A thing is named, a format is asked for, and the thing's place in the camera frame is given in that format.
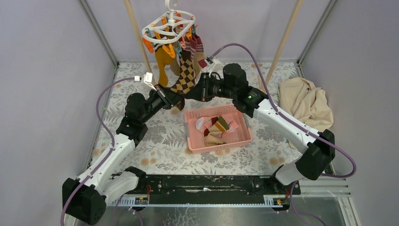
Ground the brown yellow argyle sock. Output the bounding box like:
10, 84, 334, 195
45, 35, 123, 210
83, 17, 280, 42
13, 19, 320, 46
170, 50, 196, 96

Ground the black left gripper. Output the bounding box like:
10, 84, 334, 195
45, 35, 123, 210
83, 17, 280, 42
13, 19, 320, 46
140, 84, 186, 124

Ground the floral table mat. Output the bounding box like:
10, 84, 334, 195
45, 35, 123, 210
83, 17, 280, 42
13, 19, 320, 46
89, 63, 300, 175

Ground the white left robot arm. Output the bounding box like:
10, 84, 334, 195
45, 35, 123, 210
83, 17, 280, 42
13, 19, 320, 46
60, 85, 184, 226

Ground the pink basket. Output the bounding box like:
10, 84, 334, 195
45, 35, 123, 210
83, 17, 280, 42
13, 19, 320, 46
184, 105, 253, 154

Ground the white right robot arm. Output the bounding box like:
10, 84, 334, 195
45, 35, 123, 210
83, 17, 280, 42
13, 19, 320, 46
185, 63, 335, 194

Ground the pink patterned sock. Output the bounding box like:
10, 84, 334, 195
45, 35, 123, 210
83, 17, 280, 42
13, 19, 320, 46
195, 117, 239, 135

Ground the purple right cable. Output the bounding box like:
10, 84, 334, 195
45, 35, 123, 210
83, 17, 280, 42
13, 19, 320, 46
207, 43, 357, 179

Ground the wooden rack frame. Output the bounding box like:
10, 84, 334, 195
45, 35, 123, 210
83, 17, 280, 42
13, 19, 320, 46
123, 0, 304, 94

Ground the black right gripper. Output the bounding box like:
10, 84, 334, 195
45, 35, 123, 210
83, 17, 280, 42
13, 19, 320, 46
185, 73, 236, 102

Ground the white round clip hanger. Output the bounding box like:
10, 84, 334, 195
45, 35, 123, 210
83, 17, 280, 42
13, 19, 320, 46
142, 0, 196, 44

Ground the beige striped maroon sock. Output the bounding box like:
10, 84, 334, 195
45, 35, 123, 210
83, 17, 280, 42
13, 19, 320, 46
204, 116, 230, 146

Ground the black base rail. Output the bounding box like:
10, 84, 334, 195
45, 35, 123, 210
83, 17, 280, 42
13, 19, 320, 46
124, 175, 301, 208

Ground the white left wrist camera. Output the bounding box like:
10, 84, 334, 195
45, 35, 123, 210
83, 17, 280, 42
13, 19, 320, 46
133, 72, 156, 90

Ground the tan ribbed sock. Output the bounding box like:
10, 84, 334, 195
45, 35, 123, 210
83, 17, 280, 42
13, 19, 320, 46
191, 34, 207, 77

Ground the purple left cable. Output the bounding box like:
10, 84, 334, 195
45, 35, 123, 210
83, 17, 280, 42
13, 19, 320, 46
60, 77, 141, 226

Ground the purple cable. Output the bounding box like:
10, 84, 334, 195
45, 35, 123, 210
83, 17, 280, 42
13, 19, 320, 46
60, 77, 141, 226
207, 43, 357, 179

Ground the beige cloth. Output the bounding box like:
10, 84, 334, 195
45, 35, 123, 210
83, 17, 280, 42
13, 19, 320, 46
278, 77, 334, 132

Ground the mustard yellow sock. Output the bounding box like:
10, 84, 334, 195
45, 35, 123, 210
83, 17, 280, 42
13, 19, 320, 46
155, 47, 180, 87

